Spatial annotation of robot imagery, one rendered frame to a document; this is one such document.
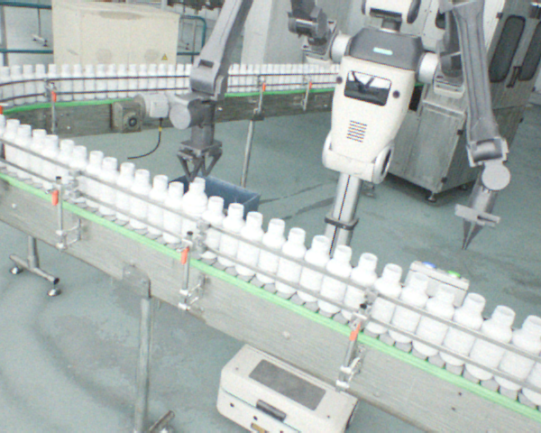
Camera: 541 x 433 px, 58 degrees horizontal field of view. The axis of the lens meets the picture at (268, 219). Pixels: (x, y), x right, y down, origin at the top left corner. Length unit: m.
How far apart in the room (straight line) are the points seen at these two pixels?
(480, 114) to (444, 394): 0.63
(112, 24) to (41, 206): 3.71
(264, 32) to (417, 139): 3.09
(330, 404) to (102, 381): 1.01
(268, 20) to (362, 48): 5.44
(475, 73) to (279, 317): 0.72
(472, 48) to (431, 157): 3.69
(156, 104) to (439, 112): 2.87
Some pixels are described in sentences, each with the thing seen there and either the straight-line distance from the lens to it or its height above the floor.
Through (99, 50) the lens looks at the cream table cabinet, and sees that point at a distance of 5.22.
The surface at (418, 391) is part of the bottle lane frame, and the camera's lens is 1.21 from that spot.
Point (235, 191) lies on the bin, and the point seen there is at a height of 0.93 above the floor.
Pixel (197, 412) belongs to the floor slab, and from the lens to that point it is 2.26.
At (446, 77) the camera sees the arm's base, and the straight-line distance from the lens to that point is 1.63.
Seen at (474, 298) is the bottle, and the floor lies 1.16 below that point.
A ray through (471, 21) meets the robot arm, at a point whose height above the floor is 1.68.
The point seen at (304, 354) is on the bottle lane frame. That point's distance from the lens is 1.27.
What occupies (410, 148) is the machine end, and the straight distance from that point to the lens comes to 4.93.
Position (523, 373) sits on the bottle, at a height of 1.05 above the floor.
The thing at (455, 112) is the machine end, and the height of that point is 0.88.
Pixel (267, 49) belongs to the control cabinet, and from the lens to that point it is 7.17.
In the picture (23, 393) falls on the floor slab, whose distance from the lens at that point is 2.39.
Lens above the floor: 1.70
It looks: 26 degrees down
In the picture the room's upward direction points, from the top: 10 degrees clockwise
